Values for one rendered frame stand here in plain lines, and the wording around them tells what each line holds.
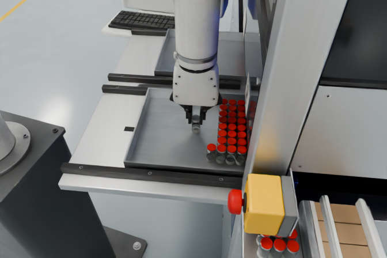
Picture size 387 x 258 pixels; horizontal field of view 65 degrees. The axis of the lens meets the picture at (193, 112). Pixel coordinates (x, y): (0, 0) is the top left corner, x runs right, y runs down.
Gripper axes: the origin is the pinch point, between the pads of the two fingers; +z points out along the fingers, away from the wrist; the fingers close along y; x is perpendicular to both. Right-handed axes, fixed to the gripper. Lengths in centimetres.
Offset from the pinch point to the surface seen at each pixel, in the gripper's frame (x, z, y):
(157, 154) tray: -8.6, 5.7, -8.3
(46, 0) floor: 267, 94, -196
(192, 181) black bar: -16.2, 4.5, 0.9
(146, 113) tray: 4.8, 5.7, -13.8
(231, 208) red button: -27.8, -6.4, 8.4
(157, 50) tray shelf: 36.8, 5.9, -16.9
